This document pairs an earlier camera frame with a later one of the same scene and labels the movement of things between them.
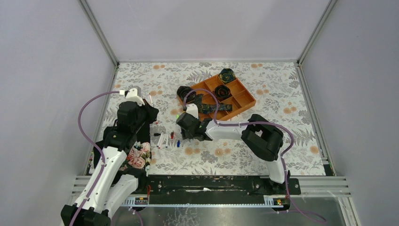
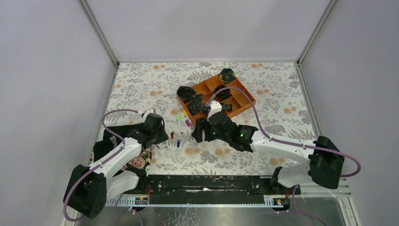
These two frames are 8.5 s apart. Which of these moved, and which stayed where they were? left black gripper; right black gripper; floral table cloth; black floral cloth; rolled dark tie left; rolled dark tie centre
Moved: left black gripper; right black gripper
Stayed: rolled dark tie left; rolled dark tie centre; floral table cloth; black floral cloth
